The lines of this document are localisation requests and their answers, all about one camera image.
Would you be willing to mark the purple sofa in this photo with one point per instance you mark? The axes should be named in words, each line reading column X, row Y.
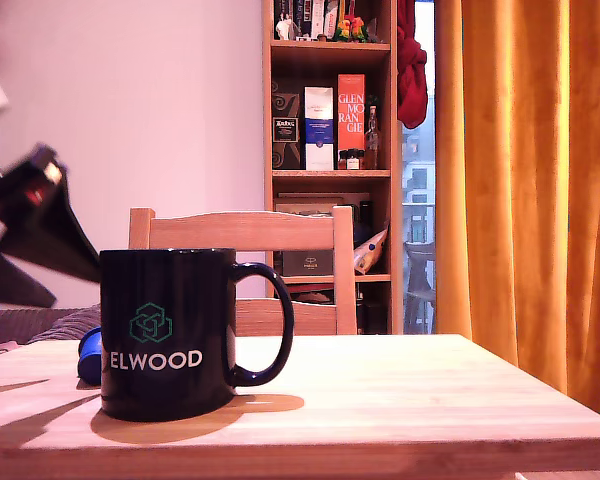
column 5, row 325

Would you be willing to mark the dark blue ELWOOD mug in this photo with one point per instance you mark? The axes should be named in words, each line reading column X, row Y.
column 165, row 300

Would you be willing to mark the light wooden chair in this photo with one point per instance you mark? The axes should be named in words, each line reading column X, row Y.
column 240, row 232

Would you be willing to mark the black whisky box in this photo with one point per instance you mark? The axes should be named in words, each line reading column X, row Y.
column 285, row 150

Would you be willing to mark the dark gift box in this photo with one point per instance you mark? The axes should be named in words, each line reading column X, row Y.
column 307, row 262

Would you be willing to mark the white and blue box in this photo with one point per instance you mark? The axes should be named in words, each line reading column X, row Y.
column 318, row 135

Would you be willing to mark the wooden bookshelf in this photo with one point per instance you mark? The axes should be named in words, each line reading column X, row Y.
column 330, row 173

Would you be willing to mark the small amber bottle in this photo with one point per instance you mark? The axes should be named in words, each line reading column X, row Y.
column 343, row 161
column 355, row 161

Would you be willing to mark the white figurine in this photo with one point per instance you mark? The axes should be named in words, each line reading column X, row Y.
column 282, row 27

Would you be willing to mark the crumpled snack bag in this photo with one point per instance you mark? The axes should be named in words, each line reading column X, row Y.
column 367, row 255

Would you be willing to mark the red Glenmorangie box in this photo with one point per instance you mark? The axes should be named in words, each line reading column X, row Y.
column 350, row 90

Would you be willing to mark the clear glass bottle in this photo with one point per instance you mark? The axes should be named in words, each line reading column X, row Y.
column 371, row 145

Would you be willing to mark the dark book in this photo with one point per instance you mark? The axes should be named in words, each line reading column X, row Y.
column 302, row 10

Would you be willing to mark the white book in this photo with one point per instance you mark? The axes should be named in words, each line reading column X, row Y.
column 318, row 15

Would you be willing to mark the colourful parrot figurine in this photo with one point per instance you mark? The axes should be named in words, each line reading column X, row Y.
column 350, row 27

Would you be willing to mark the grey balcony chair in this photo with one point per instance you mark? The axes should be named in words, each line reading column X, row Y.
column 420, row 260

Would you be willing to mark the red knotted curtain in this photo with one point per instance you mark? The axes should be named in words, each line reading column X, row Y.
column 410, row 90

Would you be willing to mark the orange curtain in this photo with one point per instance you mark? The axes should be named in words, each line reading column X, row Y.
column 530, row 175

